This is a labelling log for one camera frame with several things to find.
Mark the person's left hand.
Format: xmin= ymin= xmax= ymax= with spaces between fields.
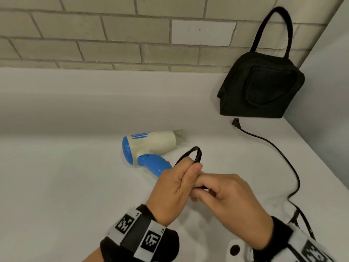
xmin=146 ymin=158 xmax=204 ymax=227

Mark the person's right hand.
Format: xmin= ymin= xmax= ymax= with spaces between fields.
xmin=190 ymin=173 xmax=274 ymax=250

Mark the black power cord with plug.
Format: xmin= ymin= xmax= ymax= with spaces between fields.
xmin=174 ymin=118 xmax=317 ymax=241

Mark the person's left forearm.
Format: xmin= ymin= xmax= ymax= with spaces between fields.
xmin=82 ymin=247 xmax=110 ymax=262

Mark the blue and white hair dryer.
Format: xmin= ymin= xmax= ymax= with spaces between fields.
xmin=122 ymin=129 xmax=187 ymax=178

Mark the black wristband with marker tags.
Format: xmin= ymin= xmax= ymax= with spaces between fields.
xmin=227 ymin=215 xmax=336 ymax=262
xmin=99 ymin=204 xmax=180 ymax=262

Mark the black fabric handbag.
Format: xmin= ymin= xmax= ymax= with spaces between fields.
xmin=217 ymin=7 xmax=305 ymax=119

